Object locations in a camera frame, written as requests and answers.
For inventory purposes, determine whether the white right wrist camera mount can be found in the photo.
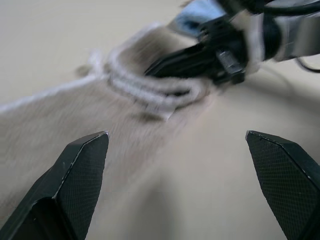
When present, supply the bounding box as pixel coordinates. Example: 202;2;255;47
231;9;267;75

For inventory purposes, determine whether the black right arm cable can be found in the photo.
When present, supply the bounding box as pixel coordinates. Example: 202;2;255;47
216;0;320;73

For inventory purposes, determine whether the beige towel with white trim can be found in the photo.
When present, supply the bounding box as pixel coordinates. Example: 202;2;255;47
0;0;226;240

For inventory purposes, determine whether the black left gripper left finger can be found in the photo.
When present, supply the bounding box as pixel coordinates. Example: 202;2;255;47
0;131;110;240

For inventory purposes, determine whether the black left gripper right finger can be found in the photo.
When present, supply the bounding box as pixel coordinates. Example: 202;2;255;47
245;130;320;240

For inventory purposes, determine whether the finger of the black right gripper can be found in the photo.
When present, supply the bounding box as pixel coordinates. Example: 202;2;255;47
161;42;217;61
144;53;221;79

